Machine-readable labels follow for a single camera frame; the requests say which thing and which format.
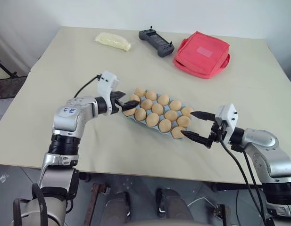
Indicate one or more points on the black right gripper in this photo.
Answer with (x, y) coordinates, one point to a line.
(217, 133)

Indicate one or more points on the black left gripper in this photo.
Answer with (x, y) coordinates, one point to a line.
(116, 106)

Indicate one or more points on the brown egg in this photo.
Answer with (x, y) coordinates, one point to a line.
(157, 108)
(134, 97)
(171, 115)
(140, 114)
(177, 132)
(165, 125)
(151, 95)
(152, 119)
(163, 99)
(187, 111)
(129, 113)
(139, 91)
(183, 121)
(146, 104)
(175, 105)

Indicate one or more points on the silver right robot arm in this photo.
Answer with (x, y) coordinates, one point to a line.
(265, 146)

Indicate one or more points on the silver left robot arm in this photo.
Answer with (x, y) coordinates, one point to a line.
(69, 117)

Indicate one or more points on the blue egg tray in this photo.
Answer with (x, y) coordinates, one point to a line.
(166, 107)

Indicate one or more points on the clear bag of white rice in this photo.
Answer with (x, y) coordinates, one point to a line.
(112, 41)

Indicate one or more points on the dark grey remote controller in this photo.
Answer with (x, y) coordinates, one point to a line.
(154, 41)

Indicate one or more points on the red fabric bag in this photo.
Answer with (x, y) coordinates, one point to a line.
(199, 58)

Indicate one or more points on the dark rounded robot foot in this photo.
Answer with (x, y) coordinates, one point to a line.
(171, 204)

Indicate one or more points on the rusty metal bar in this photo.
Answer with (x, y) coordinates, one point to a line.
(94, 202)
(223, 214)

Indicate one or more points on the black tripod leg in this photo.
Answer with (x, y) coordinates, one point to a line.
(13, 74)

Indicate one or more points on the dark textured platform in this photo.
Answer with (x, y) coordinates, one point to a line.
(8, 87)

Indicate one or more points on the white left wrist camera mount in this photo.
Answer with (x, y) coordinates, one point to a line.
(107, 80)

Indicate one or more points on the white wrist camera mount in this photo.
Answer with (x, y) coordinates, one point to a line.
(107, 80)
(227, 113)

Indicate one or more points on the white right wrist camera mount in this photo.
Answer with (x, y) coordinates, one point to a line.
(227, 113)

